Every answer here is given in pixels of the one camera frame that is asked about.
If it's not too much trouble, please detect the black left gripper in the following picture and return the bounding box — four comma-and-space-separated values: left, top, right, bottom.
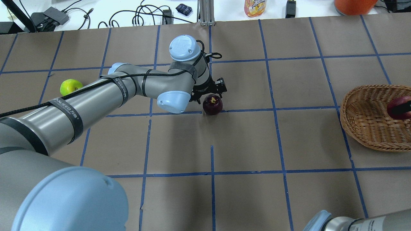
190, 74, 227, 103

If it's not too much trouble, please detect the red yellow apple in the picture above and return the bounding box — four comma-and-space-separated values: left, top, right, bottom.
387, 96, 411, 120

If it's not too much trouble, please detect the dark red apple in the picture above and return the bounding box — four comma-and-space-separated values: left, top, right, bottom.
203, 94, 223, 116

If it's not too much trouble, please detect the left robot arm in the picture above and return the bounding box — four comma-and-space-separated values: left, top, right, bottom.
1, 35, 227, 231

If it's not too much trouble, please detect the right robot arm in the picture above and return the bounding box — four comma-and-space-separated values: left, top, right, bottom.
303, 96, 411, 231

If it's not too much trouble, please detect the wicker basket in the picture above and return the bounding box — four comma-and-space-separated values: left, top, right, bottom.
340, 84, 411, 152

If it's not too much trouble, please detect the dark checkered pouch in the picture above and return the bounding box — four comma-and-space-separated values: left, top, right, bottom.
176, 4, 193, 16

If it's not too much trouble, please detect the orange juice bottle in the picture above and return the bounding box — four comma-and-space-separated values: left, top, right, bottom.
244, 0, 267, 18

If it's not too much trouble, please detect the black power adapter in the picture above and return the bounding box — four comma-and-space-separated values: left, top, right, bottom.
285, 0, 296, 19
162, 9, 173, 25

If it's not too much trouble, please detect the orange bucket with lid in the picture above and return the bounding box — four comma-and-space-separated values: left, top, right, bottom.
334, 0, 377, 15

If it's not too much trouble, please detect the green apple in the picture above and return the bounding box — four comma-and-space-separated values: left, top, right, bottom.
60, 79, 83, 96

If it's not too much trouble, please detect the grey usb hub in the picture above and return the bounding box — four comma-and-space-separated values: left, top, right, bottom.
43, 6, 69, 26

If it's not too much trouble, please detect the aluminium frame post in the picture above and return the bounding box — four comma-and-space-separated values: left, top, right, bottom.
197, 0, 215, 26

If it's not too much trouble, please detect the black cable bundle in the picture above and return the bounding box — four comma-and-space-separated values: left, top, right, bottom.
98, 0, 196, 29

